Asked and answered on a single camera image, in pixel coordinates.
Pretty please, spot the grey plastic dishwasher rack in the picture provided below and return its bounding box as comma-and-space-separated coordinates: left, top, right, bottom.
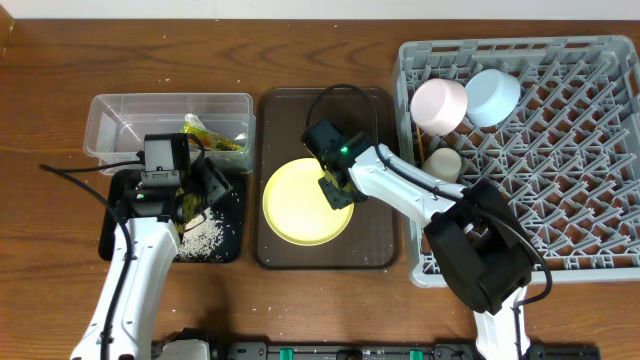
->
392, 35, 639, 283

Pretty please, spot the wooden chopstick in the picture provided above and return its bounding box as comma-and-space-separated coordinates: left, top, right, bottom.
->
416, 125, 425, 166

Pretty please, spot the clear plastic bin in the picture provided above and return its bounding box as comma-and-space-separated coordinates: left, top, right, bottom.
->
84, 93, 256, 174

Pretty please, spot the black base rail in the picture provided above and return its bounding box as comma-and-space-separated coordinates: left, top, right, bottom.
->
149, 329, 601, 360

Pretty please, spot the rice pile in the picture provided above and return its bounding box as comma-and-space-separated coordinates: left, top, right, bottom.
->
175, 207, 236, 263

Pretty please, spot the light blue bowl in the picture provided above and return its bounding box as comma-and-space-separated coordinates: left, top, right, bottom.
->
465, 69, 520, 127

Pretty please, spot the dark brown serving tray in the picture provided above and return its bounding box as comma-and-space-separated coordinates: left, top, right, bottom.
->
253, 88, 401, 270

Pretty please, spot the green orange snack wrapper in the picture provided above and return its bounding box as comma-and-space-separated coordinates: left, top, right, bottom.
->
181, 113, 244, 151

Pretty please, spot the white cup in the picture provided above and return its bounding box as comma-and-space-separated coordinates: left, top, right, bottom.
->
421, 148, 462, 183

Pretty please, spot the black waste tray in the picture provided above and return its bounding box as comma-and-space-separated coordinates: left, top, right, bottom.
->
98, 172, 246, 263

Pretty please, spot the yellow plate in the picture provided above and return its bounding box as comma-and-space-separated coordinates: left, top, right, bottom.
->
262, 158, 354, 247

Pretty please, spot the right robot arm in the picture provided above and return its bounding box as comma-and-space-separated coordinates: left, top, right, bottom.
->
302, 133, 534, 359

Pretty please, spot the white bowl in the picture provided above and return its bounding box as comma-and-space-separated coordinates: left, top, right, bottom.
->
409, 78, 468, 136

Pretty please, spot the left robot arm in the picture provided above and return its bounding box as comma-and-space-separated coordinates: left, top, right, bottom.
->
71, 157, 231, 359

